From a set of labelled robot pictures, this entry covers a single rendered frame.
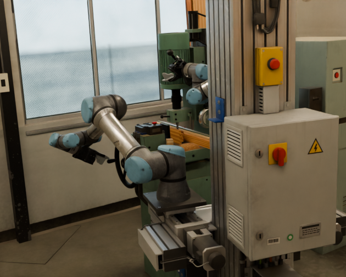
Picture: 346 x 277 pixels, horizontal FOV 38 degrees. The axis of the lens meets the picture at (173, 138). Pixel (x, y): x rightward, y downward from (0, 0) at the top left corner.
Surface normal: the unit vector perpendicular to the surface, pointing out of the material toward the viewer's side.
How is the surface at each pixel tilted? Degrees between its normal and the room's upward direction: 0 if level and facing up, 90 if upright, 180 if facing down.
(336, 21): 90
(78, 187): 90
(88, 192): 90
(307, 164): 90
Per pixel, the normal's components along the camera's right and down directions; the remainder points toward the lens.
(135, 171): -0.70, 0.26
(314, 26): -0.83, 0.16
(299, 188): 0.32, 0.20
